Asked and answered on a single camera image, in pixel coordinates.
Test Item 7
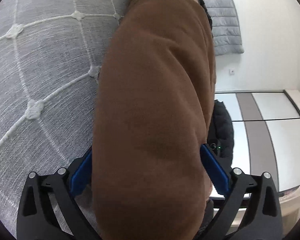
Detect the black jacket on stool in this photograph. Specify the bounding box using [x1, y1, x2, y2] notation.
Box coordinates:
[207, 100, 234, 163]

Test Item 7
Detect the grey quilted headboard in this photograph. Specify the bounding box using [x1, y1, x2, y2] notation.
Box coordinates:
[204, 0, 244, 56]

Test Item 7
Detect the white grey sliding wardrobe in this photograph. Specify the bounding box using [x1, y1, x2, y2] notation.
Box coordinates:
[215, 89, 300, 194]

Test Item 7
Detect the grey checked bed cover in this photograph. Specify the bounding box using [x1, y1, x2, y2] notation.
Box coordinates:
[0, 0, 128, 235]

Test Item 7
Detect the brown coat with fleece collar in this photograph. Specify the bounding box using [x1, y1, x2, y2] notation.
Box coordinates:
[92, 0, 216, 239]

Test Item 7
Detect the white wall socket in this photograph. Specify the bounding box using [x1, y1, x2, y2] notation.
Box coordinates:
[229, 69, 235, 75]

